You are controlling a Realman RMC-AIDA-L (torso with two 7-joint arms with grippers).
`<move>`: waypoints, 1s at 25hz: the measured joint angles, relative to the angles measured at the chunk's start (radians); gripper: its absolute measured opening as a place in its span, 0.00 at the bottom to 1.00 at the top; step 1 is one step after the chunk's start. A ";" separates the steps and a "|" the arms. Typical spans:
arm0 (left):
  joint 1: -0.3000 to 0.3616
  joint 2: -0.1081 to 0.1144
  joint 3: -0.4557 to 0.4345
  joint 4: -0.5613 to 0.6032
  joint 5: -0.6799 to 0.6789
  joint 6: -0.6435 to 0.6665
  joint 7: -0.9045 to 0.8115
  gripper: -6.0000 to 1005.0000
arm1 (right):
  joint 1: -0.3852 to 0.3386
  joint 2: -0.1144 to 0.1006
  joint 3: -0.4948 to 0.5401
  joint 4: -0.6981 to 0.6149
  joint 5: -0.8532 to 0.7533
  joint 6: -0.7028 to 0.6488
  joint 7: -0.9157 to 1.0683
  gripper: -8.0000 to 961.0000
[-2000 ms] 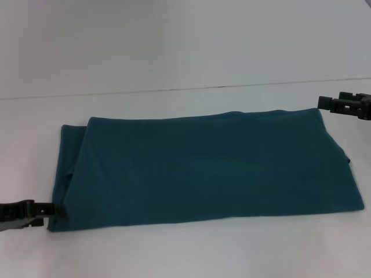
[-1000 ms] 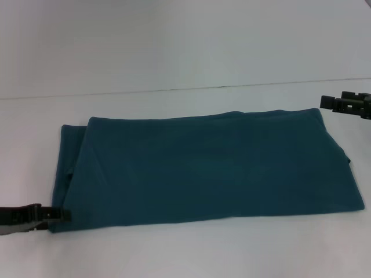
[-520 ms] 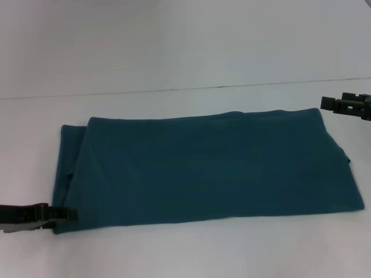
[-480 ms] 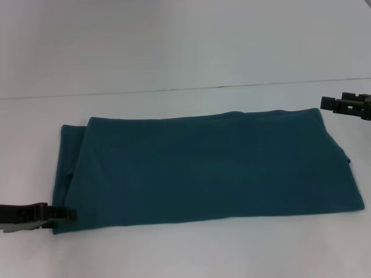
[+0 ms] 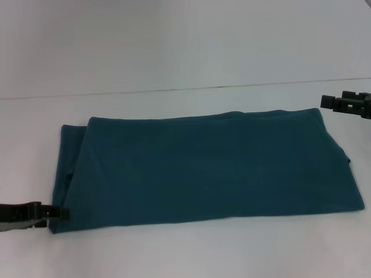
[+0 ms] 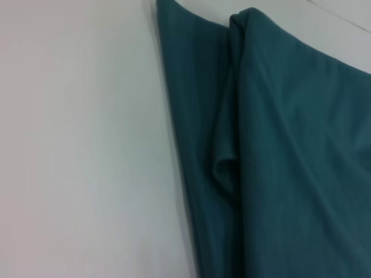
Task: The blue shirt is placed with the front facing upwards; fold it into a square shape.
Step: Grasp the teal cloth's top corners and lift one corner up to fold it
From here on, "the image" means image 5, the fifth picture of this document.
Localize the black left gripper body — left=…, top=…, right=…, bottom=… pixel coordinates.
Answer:
left=0, top=201, right=41, bottom=233

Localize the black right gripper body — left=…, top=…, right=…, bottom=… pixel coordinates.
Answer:
left=361, top=92, right=371, bottom=120

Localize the teal t-shirt with FREE print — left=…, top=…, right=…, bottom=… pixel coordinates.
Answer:
left=48, top=107, right=365, bottom=235

